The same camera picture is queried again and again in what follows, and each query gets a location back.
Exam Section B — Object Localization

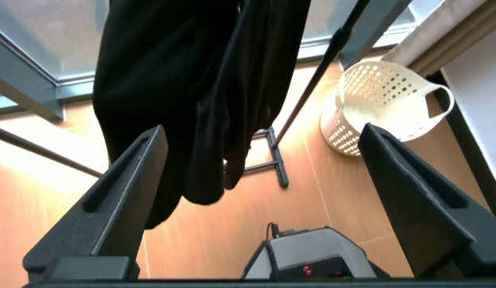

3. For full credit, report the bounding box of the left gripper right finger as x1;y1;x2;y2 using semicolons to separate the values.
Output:
357;122;496;280

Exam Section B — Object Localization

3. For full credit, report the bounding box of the white laundry basket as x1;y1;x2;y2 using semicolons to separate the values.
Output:
319;60;456;157

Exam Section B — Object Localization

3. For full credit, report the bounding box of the black garment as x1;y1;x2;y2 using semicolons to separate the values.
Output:
91;0;243;231

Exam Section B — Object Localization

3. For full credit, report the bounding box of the beige curtain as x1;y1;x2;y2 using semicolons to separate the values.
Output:
382;0;496;79

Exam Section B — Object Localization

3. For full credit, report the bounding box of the window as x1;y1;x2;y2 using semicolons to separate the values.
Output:
0;0;417;123

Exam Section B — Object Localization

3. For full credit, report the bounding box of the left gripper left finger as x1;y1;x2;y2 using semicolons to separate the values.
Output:
22;124;170;281

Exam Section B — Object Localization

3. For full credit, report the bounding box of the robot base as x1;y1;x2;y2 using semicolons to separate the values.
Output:
242;222;391;280

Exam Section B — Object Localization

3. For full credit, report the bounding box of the black clothes rack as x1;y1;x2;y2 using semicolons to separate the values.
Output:
0;0;371;190

